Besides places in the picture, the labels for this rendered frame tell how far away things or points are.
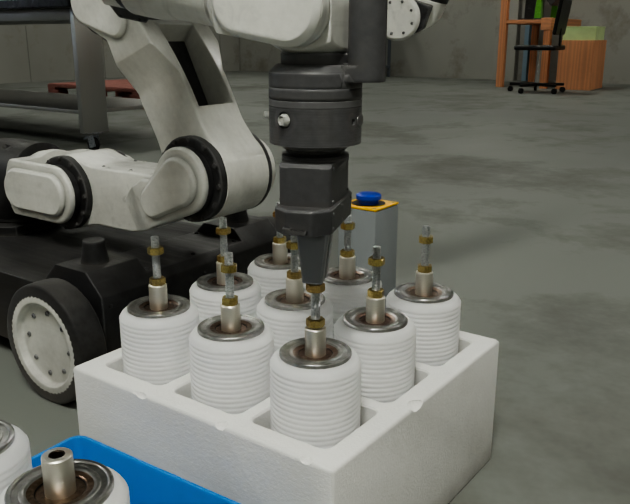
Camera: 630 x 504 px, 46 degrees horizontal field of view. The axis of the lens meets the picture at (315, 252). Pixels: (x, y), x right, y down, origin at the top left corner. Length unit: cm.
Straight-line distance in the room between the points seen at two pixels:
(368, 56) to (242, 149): 60
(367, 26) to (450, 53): 1040
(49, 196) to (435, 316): 83
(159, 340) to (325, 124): 35
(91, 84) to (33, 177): 248
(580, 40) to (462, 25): 254
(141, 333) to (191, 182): 37
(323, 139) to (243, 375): 29
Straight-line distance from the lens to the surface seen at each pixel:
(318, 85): 68
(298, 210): 68
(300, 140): 68
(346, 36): 70
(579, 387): 136
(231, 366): 82
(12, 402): 133
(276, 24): 67
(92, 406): 97
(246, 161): 124
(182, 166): 121
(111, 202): 143
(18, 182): 157
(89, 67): 398
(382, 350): 84
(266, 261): 109
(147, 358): 91
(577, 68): 890
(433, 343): 95
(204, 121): 124
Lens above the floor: 57
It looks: 16 degrees down
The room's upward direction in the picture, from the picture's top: straight up
